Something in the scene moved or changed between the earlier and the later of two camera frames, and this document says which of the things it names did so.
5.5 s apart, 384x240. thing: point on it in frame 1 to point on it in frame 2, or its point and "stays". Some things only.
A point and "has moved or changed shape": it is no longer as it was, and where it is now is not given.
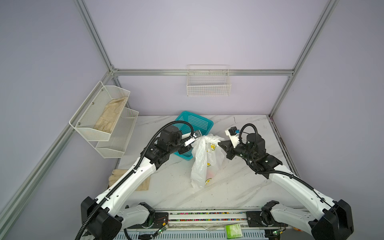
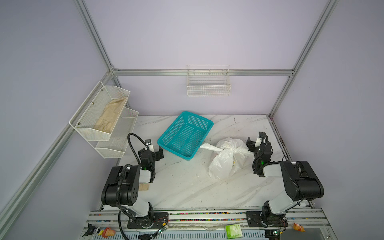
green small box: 233,231 stays
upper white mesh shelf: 96,118 stays
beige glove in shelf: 110,115 stays
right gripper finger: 227,145 to 250,144
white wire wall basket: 208,80 stays
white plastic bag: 208,161 has moved or changed shape
